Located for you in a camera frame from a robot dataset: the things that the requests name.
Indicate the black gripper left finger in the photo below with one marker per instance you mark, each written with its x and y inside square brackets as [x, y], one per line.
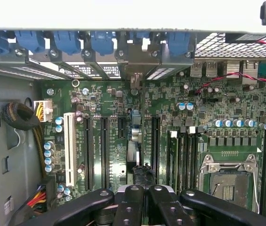
[130, 207]

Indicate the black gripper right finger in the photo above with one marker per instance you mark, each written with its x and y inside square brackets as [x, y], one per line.
[165, 209]

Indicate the open grey PC case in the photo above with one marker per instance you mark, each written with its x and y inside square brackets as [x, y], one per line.
[177, 61]

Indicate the green motherboard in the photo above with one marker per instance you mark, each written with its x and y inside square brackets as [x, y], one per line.
[116, 160]

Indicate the short black expansion slot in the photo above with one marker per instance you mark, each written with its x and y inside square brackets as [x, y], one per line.
[122, 128]

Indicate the white expansion slot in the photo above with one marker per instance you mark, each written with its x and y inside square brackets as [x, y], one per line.
[70, 150]

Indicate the CPU socket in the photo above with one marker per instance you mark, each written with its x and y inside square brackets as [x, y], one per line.
[229, 188]

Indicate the white power connector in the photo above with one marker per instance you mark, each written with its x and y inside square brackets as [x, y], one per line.
[45, 110]

